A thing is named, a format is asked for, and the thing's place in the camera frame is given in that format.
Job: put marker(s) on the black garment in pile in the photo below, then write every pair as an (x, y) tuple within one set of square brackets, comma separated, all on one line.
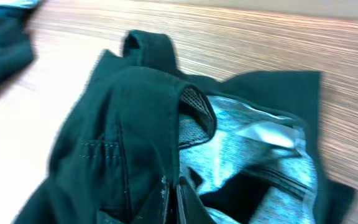
[(15, 45)]

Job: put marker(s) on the light blue denim jeans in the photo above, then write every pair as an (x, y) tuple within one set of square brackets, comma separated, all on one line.
[(26, 4)]

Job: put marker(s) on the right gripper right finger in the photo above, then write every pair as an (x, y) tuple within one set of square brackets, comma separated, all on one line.
[(190, 209)]

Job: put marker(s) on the black shorts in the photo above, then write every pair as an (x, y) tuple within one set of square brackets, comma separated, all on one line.
[(248, 146)]

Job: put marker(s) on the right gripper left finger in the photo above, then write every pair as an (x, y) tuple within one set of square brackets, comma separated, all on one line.
[(155, 208)]

